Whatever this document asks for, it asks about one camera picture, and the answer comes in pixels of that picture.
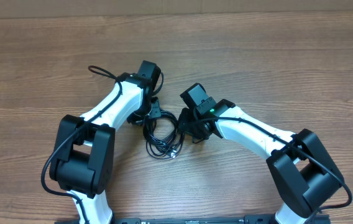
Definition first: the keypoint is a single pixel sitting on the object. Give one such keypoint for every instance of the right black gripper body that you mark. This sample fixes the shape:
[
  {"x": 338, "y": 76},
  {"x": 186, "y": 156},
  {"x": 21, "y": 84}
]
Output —
[{"x": 186, "y": 125}]

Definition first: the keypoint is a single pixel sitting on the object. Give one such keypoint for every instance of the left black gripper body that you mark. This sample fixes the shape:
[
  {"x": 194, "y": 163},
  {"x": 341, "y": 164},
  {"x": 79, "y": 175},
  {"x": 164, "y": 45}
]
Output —
[{"x": 149, "y": 111}]

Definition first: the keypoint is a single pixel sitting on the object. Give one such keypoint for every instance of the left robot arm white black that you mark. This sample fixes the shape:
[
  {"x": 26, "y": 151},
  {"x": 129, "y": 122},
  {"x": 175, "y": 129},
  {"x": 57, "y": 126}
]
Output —
[{"x": 80, "y": 165}]

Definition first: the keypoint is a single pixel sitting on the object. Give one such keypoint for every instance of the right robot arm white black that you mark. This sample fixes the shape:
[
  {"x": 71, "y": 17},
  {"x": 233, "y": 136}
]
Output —
[{"x": 304, "y": 173}]

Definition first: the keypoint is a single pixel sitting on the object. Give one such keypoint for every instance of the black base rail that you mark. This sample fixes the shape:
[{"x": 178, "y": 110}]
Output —
[{"x": 195, "y": 220}]

